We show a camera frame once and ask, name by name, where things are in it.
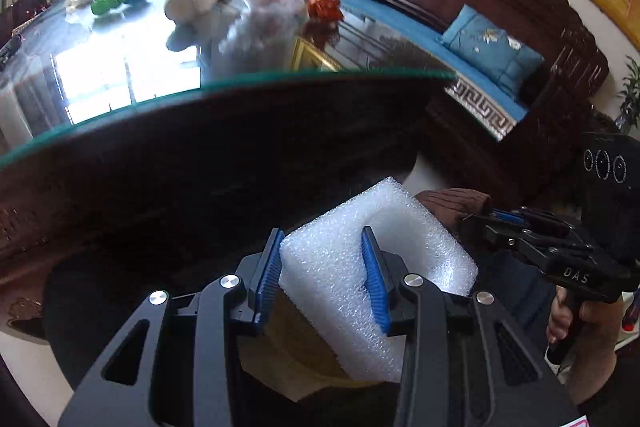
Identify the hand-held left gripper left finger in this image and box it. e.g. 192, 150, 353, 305
59, 227, 286, 427

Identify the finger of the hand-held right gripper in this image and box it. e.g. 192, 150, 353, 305
459, 213, 566, 259
487, 206, 576, 233

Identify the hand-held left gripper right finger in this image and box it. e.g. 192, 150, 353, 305
360, 226, 591, 427

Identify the white foam block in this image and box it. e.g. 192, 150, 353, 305
279, 177, 479, 383

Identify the black waste bin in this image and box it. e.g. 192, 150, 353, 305
42, 247, 551, 427

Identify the clear plastic bag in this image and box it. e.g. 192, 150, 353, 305
217, 0, 308, 58

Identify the orange wrapper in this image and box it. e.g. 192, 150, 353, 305
306, 0, 346, 24

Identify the person's right hand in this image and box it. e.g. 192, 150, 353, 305
546, 284, 628, 408

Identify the brown knitted cloth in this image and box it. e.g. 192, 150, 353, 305
415, 188, 493, 238

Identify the green potted plant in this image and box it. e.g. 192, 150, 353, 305
617, 57, 640, 128

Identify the long dark wooden sofa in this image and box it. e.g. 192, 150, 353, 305
280, 0, 611, 142

